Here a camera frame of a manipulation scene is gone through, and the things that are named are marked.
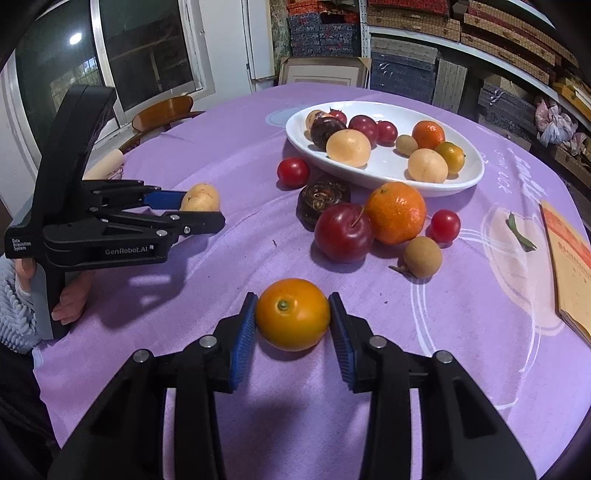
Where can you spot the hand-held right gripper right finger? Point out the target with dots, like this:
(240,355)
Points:
(342,344)

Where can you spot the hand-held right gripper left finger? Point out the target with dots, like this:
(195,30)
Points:
(242,344)

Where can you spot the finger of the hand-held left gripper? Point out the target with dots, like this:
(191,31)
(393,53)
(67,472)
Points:
(203,221)
(164,199)

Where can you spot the small yellow potato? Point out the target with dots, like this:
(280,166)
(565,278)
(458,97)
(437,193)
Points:
(315,118)
(200,197)

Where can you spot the yellow-orange kumquat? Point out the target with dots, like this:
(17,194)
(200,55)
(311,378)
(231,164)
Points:
(292,316)
(451,158)

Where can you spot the dark water chestnut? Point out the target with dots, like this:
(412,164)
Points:
(323,197)
(325,131)

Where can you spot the red cherry tomato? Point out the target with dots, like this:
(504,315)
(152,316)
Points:
(337,115)
(387,131)
(445,225)

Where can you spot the white oval plate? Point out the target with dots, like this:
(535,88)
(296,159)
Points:
(392,165)

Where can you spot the red plum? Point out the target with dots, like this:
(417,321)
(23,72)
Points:
(363,127)
(344,232)

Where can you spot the brown longan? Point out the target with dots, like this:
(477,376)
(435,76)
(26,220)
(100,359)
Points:
(406,145)
(422,257)

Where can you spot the person's left forearm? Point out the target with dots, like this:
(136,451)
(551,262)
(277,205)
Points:
(14,323)

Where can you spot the person's left hand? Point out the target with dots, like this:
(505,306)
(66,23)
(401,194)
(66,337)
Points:
(76,295)

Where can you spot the purple printed tablecloth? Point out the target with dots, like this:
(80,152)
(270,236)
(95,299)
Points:
(184,286)

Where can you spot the light brown wooden chair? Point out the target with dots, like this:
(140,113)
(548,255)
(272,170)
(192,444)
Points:
(161,110)

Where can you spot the large red tomato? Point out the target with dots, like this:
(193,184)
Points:
(293,171)

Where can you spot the white framed window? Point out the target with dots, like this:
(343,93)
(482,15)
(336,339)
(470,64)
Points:
(138,55)

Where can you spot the blemished tan round fruit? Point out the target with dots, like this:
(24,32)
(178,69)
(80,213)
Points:
(348,147)

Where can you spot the white board panel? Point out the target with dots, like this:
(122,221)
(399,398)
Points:
(261,41)

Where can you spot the green marbled panel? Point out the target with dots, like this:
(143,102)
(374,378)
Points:
(279,32)

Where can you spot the dark green leaf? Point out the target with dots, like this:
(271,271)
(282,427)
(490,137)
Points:
(521,232)

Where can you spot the stack of blue floral boxes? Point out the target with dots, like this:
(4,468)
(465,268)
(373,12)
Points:
(323,37)

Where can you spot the grey metal shelf rack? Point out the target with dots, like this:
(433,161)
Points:
(364,46)

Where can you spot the brown paper notebook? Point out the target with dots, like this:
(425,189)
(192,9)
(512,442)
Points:
(572,277)

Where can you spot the stack of dark grey boxes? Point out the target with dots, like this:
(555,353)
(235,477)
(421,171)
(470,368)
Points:
(401,69)

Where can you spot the stack of red speckled boxes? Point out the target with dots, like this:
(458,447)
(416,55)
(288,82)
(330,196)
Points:
(406,5)

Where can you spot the pink crumpled plastic bag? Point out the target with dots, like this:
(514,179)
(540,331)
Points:
(554,123)

